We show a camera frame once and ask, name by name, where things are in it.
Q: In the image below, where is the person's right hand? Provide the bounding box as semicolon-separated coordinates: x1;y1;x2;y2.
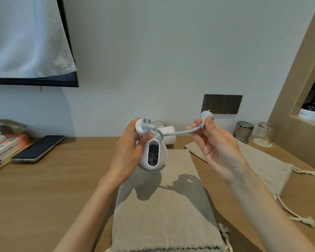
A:
186;117;250;186

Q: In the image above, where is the person's left hand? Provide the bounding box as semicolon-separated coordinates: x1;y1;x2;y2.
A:
105;118;154;187

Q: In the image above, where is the beige drawstring bag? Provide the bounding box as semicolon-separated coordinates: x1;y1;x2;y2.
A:
105;149;233;252
184;139;315;229

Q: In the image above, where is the person's right forearm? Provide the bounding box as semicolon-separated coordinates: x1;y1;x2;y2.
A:
225;165;315;252

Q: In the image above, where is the person's left forearm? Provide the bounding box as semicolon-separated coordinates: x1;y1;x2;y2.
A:
54;175;126;252

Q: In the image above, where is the grey smoked glass cup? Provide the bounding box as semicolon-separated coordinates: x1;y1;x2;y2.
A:
233;121;254;145

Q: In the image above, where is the round gold-rimmed coaster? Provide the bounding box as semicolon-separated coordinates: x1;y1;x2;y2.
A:
251;139;273;148

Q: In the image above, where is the clear glass cup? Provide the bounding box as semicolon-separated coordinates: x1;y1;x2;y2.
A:
251;122;277;148

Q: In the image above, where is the black smartphone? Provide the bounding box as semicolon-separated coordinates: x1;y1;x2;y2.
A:
11;135;65;162

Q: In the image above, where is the black television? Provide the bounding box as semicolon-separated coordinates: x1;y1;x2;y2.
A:
0;0;79;88

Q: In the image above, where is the round beige dish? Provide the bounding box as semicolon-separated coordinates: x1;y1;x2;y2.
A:
0;119;27;135

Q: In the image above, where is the white cloth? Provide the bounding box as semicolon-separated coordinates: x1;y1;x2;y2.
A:
0;0;77;79

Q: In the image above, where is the dark grey wall socket panel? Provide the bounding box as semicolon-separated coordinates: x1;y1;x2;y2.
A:
201;94;243;115

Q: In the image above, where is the wooden niche frame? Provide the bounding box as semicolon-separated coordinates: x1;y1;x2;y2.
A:
267;0;315;174

